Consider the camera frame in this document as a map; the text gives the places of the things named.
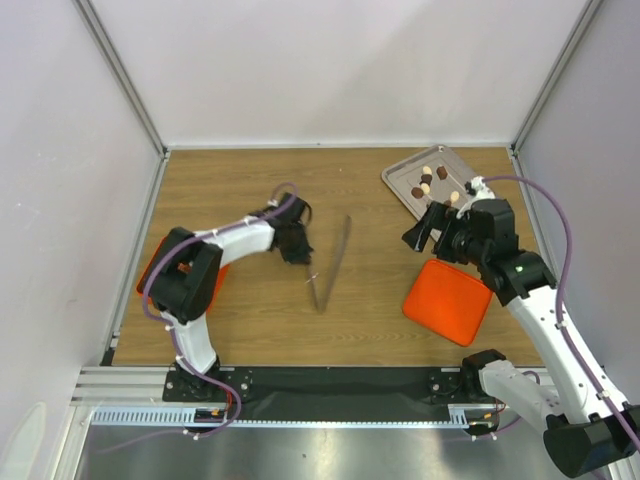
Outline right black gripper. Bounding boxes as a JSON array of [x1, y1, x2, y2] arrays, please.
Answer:
[[400, 201, 488, 267]]

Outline orange box lid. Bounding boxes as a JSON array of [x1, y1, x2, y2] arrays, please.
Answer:
[[402, 259, 493, 347]]

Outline metal tongs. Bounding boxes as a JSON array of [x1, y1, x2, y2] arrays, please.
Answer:
[[306, 215, 352, 313]]

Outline orange compartment chocolate box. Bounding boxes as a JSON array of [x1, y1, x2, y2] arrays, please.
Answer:
[[135, 234, 231, 321]]

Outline dark chocolate cube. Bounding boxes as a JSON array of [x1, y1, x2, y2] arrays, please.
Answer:
[[436, 166, 448, 180]]

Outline metal tray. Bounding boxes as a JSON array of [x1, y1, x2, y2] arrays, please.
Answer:
[[381, 145, 477, 220]]

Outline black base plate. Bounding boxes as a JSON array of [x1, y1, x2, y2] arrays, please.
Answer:
[[163, 365, 481, 407]]

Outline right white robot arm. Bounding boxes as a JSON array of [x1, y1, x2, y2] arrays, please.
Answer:
[[402, 198, 639, 478]]

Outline aluminium frame rail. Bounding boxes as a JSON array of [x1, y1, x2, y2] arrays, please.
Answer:
[[71, 366, 169, 406]]

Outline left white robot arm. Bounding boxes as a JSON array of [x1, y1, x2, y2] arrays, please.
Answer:
[[136, 192, 313, 400]]

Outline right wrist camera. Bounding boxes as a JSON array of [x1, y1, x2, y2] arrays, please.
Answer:
[[465, 176, 496, 205]]

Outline grey cable duct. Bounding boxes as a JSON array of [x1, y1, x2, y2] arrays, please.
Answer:
[[92, 404, 492, 428]]

